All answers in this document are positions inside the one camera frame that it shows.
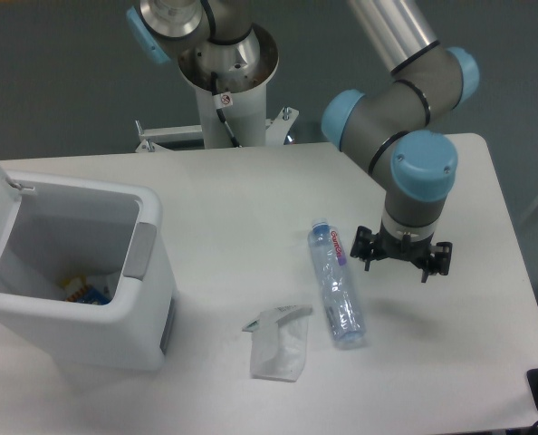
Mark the clear plastic water bottle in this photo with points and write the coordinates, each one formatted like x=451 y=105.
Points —
x=339 y=298

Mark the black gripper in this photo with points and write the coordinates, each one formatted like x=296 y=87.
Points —
x=433 y=259

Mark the white trash can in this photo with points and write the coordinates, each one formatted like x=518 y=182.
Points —
x=79 y=227

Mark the colourful trash inside can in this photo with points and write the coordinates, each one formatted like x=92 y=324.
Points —
x=88 y=289

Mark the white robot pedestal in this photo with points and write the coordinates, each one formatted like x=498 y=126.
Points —
x=230 y=83

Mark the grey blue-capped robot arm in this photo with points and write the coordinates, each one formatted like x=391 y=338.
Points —
x=387 y=136

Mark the white plastic wrapper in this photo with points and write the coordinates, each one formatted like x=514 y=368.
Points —
x=279 y=338

